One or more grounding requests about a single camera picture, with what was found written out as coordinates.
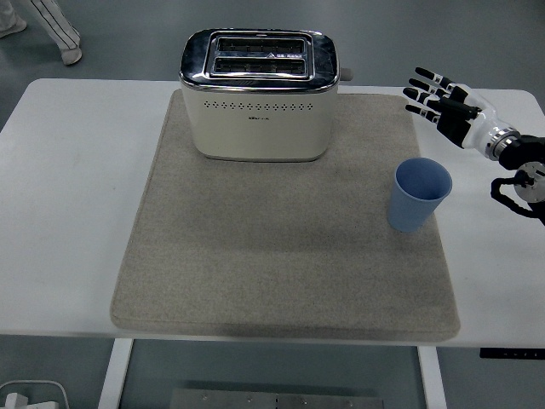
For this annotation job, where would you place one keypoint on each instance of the white table leg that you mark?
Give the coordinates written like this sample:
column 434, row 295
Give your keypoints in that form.
column 113, row 375
column 432, row 379

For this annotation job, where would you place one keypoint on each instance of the person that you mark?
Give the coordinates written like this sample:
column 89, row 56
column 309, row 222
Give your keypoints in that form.
column 64, row 34

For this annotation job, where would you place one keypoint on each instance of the beige grey fabric mat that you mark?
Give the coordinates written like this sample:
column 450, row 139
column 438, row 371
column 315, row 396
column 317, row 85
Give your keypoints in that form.
column 277, row 264

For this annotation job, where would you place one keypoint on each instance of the cream toaster with chrome top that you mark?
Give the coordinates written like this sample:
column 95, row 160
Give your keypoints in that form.
column 255, row 128

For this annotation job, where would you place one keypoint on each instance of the grey metal plate with screws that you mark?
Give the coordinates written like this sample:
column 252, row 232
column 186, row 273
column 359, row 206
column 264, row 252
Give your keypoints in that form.
column 277, row 400

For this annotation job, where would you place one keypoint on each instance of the blue plastic cup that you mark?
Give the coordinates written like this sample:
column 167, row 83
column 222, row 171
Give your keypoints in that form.
column 409, row 209

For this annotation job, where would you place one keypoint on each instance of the black table control panel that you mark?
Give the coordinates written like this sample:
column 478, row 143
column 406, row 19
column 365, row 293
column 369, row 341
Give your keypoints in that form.
column 511, row 353

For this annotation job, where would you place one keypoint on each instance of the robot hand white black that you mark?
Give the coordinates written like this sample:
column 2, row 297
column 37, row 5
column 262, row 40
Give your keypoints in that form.
column 479, row 121

